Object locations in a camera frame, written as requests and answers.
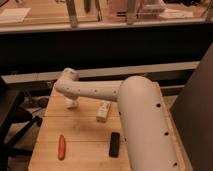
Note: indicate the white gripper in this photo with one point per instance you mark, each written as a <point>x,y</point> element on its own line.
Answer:
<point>71,102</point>

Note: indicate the white paper sheet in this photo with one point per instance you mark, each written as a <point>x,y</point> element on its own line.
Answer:
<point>13,15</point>

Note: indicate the black rectangular bar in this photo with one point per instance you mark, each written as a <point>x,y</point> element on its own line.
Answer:
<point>114,144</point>

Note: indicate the white sponge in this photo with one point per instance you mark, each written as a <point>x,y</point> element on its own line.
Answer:
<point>71,106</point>

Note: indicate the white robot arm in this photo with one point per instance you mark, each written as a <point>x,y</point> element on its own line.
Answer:
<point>142,115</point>

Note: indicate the white squeeze bottle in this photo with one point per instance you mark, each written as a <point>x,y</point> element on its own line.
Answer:
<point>102,111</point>

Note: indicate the orange carrot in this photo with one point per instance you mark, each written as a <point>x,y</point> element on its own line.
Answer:
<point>61,147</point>

